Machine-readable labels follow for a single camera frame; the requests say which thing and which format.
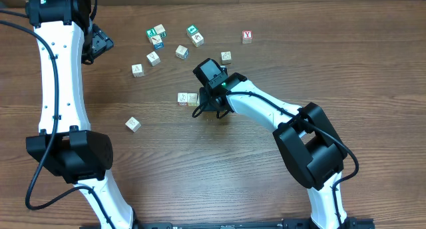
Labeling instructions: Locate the small wooden picture block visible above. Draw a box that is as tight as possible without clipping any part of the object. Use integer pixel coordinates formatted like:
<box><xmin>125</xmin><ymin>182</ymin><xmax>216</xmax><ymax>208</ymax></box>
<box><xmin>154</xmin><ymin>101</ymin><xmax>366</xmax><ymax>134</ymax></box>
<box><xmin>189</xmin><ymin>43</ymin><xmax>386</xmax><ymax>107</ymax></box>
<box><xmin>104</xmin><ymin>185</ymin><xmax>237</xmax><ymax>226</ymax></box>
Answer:
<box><xmin>187</xmin><ymin>93</ymin><xmax>199</xmax><ymax>107</ymax></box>

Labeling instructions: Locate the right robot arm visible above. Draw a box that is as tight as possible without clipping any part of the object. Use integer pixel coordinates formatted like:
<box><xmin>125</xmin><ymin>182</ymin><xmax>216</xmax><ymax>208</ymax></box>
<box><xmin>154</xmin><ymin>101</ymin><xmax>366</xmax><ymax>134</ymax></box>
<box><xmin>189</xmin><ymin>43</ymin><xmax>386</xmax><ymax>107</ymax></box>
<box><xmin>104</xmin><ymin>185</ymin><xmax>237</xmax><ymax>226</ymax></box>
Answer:
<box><xmin>192</xmin><ymin>59</ymin><xmax>347</xmax><ymax>228</ymax></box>

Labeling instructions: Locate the green letter wooden block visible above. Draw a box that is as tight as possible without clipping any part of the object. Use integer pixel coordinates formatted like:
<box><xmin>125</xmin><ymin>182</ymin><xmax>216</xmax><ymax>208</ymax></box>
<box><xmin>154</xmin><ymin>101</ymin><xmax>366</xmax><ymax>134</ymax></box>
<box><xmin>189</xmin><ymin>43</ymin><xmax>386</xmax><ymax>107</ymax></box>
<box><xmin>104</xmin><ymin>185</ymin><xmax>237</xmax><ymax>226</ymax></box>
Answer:
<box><xmin>146</xmin><ymin>28</ymin><xmax>157</xmax><ymax>43</ymax></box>

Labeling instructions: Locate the green number four block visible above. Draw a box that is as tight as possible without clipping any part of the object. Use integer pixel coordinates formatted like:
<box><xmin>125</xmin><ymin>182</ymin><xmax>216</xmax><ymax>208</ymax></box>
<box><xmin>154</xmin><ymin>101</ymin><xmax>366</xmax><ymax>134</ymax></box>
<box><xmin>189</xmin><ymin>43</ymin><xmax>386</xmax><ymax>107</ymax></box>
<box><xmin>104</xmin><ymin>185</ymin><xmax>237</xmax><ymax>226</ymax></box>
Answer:
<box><xmin>186</xmin><ymin>25</ymin><xmax>199</xmax><ymax>38</ymax></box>

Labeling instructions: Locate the plain wooden block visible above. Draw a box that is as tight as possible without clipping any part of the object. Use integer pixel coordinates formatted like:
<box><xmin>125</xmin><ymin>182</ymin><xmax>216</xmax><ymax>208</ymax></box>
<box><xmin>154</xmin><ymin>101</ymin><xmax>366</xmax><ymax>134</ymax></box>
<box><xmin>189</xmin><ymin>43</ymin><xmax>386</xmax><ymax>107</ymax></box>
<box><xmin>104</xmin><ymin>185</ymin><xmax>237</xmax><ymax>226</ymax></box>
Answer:
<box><xmin>221</xmin><ymin>51</ymin><xmax>232</xmax><ymax>65</ymax></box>

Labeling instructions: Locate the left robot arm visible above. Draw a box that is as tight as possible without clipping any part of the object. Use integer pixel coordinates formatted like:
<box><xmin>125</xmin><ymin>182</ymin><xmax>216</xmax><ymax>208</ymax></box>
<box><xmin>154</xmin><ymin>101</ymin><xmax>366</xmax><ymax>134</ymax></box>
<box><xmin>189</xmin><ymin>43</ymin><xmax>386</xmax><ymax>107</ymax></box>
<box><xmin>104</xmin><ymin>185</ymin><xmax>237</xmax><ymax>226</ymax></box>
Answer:
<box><xmin>25</xmin><ymin>0</ymin><xmax>140</xmax><ymax>228</ymax></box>

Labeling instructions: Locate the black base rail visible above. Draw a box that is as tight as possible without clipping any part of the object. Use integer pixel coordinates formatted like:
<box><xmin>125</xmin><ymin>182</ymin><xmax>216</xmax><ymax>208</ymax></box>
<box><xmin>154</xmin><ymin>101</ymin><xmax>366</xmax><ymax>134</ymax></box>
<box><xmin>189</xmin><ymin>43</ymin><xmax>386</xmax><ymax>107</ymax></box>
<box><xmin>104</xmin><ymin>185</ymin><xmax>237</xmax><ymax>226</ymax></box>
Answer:
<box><xmin>79</xmin><ymin>217</ymin><xmax>375</xmax><ymax>229</ymax></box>

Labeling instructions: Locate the red letter Y block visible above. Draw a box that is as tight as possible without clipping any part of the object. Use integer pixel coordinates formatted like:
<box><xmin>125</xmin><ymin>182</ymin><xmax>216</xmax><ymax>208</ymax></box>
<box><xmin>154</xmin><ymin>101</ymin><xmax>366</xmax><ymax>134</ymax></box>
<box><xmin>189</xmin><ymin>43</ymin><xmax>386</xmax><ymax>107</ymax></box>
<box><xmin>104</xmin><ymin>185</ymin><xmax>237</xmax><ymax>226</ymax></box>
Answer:
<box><xmin>242</xmin><ymin>31</ymin><xmax>253</xmax><ymax>44</ymax></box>

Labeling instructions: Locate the wooden block text top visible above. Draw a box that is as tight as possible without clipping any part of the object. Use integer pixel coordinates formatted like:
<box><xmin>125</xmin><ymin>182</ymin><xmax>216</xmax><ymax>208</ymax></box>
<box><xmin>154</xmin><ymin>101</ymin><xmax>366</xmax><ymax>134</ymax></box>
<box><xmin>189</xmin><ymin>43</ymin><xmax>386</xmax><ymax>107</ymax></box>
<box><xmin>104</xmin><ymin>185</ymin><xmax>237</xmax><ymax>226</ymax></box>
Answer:
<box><xmin>146</xmin><ymin>51</ymin><xmax>160</xmax><ymax>67</ymax></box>

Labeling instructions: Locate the wooden block red picture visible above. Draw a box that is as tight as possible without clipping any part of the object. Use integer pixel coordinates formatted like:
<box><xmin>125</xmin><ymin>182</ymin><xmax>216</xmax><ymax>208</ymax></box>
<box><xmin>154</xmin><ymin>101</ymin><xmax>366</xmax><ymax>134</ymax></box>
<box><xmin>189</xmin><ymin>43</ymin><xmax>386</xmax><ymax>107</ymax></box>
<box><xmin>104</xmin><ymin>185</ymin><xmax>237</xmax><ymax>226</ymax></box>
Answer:
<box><xmin>125</xmin><ymin>117</ymin><xmax>141</xmax><ymax>132</ymax></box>

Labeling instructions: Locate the green letter L block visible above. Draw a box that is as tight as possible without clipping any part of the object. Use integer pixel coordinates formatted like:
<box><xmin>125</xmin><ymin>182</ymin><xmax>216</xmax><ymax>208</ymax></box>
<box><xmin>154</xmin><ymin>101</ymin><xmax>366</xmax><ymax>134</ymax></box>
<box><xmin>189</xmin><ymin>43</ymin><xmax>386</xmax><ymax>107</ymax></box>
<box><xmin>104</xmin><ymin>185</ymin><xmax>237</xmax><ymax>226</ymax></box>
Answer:
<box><xmin>177</xmin><ymin>93</ymin><xmax>188</xmax><ymax>106</ymax></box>

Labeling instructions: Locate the wooden block blue side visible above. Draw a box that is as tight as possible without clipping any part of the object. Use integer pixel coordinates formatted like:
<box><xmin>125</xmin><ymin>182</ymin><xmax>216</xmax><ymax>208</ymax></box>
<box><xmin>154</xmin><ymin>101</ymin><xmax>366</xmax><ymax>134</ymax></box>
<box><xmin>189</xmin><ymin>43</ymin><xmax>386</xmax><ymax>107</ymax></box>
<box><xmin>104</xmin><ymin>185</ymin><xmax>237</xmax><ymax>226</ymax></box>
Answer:
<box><xmin>175</xmin><ymin>45</ymin><xmax>188</xmax><ymax>60</ymax></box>

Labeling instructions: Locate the wooden block brown picture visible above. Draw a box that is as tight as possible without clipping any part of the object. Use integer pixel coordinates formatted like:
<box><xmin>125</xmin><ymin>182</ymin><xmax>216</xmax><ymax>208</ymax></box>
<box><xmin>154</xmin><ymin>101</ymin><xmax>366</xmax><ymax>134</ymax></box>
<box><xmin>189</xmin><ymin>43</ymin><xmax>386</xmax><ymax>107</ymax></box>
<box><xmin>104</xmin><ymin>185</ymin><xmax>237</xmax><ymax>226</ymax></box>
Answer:
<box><xmin>191</xmin><ymin>33</ymin><xmax>204</xmax><ymax>47</ymax></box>

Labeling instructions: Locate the wooden block pencil picture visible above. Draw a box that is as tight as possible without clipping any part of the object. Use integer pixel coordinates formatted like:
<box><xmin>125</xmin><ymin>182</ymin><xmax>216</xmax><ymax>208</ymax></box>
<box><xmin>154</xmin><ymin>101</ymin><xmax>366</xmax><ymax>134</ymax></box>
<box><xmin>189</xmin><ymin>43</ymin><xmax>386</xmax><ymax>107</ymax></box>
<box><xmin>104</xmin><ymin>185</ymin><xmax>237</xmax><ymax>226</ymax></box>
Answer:
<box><xmin>150</xmin><ymin>35</ymin><xmax>164</xmax><ymax>50</ymax></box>

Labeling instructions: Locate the wooden block number side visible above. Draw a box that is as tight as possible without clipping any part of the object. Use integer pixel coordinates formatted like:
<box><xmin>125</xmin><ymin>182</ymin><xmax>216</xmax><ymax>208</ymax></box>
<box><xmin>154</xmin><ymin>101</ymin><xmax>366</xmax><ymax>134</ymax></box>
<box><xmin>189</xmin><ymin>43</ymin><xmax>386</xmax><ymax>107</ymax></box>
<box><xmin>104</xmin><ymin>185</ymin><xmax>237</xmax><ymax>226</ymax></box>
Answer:
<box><xmin>154</xmin><ymin>24</ymin><xmax>167</xmax><ymax>38</ymax></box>

